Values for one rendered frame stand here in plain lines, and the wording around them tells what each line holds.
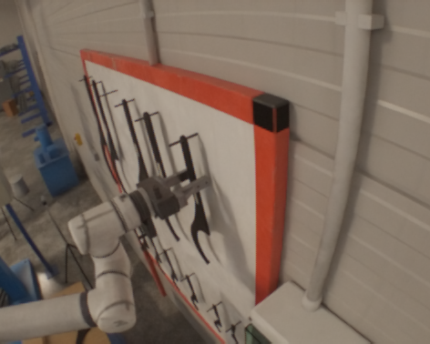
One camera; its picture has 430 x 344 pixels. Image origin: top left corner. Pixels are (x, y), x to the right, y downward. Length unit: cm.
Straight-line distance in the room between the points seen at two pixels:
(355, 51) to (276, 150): 24
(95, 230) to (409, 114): 61
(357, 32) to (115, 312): 63
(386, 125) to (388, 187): 10
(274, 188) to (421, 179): 28
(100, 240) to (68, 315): 19
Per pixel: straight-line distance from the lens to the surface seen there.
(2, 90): 1291
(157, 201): 67
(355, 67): 37
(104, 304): 66
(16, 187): 559
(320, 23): 44
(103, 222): 67
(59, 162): 490
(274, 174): 54
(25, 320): 75
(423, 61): 38
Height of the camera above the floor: 258
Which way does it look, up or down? 34 degrees down
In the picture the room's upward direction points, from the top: 7 degrees counter-clockwise
